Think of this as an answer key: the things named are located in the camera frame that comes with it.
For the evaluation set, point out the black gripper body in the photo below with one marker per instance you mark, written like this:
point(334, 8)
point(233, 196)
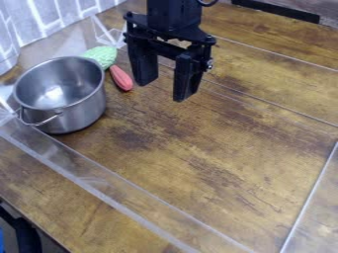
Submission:
point(169, 28)

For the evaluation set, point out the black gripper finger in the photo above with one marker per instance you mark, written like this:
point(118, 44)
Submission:
point(145, 62)
point(187, 75)

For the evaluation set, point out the pink spoon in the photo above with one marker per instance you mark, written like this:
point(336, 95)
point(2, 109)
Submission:
point(121, 78)

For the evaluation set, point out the green bumpy toy vegetable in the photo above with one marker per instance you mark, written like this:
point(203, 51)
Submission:
point(103, 54)

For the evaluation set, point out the stainless steel pot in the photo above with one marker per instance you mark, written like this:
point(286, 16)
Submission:
point(60, 94)

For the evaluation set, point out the black bar at back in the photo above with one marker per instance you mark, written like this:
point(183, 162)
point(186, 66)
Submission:
point(278, 10)

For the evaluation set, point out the white patterned curtain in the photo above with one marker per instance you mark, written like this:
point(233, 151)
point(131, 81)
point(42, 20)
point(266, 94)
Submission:
point(30, 20)

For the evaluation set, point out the clear acrylic table barrier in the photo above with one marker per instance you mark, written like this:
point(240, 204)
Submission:
point(227, 173)

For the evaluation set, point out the black table leg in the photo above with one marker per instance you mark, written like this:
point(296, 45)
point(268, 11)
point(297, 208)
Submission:
point(28, 238)

